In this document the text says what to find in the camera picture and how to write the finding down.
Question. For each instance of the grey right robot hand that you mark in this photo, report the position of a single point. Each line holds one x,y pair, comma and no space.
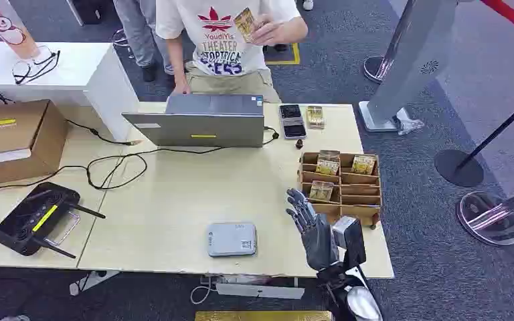
319,241

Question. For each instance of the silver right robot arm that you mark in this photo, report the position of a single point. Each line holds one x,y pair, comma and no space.
363,305

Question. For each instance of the wooden card box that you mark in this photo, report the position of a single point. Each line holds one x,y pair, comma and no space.
359,195

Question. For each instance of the white power strip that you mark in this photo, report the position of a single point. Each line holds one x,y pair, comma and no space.
259,291

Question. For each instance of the grey card reader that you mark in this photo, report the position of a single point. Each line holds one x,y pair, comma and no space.
231,239

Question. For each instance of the yellow floor mat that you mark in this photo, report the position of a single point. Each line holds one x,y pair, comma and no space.
261,316

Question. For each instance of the small dark knob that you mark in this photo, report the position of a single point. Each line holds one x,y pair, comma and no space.
299,144

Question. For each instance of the black smartphone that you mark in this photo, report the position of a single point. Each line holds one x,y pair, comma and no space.
292,122

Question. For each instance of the black stanchion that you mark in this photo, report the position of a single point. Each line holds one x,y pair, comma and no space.
458,168

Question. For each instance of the grey laptop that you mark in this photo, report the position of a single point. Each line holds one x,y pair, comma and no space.
203,128

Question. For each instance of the stanchion with clear base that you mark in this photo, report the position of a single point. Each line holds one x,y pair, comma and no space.
489,219

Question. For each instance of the chrome stanchion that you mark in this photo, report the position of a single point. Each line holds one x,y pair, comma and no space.
376,68

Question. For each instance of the yellow floor tape marker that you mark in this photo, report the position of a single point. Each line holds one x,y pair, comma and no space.
297,55

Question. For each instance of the grey sign stand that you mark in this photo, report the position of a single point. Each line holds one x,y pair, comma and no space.
416,57

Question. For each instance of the person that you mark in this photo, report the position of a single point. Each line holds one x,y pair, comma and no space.
221,44
139,31

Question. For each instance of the white desk foot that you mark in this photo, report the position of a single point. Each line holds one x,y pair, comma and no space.
93,281

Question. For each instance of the black router with antennas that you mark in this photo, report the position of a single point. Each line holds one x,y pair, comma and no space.
31,221

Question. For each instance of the red barrier belt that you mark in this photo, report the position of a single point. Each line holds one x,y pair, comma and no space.
512,17

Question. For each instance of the white counter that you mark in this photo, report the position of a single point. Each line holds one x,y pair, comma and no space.
71,66

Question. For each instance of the brown cardboard box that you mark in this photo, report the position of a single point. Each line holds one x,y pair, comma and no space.
13,137

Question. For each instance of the black framed eyeglasses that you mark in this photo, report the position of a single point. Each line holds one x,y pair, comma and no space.
22,75

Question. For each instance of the cartoon display standee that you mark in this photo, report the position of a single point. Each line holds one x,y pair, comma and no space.
8,29

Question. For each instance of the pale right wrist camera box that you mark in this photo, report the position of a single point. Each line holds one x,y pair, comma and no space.
350,239

